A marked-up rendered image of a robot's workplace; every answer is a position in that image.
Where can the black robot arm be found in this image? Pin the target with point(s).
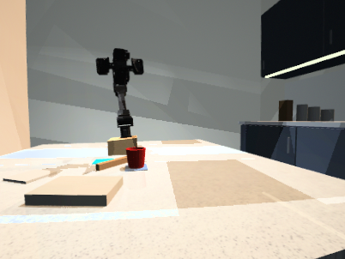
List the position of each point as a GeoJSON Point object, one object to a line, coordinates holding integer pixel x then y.
{"type": "Point", "coordinates": [120, 90]}

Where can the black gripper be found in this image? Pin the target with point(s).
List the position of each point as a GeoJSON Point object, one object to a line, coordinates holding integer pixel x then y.
{"type": "Point", "coordinates": [103, 66]}

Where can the tan wooden bar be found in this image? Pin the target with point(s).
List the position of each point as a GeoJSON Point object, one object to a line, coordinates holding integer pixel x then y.
{"type": "Point", "coordinates": [110, 163]}

